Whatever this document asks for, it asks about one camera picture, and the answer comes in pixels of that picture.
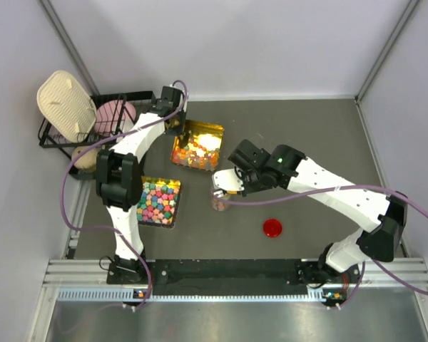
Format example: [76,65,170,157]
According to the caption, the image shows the green tin translucent star candies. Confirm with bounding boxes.
[170,120,225,172]

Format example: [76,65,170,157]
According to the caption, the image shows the clear plastic cup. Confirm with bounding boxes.
[210,182,230,212]

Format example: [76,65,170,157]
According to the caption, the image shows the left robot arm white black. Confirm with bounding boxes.
[96,84,188,285]

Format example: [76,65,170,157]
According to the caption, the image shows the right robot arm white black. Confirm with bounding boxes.
[214,140,407,276]

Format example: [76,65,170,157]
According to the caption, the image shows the tin with opaque star candies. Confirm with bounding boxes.
[137,176,182,229]

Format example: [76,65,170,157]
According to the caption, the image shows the red round lid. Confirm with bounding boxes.
[263,219,282,238]

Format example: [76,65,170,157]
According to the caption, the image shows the pink bowl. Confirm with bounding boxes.
[93,100,137,136]

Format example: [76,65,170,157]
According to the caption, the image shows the beige round bowl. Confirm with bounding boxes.
[71,146,99,173]

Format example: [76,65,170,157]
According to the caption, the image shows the beige ribbed tray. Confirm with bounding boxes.
[36,71,96,143]

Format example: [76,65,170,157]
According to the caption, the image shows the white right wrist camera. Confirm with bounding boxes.
[212,168,245,193]

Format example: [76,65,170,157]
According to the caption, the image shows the black wire dish rack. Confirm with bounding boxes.
[38,90,156,158]

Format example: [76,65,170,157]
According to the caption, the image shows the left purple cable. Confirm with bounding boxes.
[58,80,190,311]

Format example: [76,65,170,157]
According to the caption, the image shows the purple cable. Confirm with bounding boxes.
[58,80,190,311]
[213,184,428,310]

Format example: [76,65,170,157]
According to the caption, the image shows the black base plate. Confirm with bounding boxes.
[106,258,363,296]

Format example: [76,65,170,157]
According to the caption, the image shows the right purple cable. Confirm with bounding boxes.
[213,184,428,310]

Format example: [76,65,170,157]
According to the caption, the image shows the grey slotted cable duct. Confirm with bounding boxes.
[57,288,345,303]

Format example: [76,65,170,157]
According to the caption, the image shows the aluminium frame rail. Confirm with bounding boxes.
[29,180,428,341]

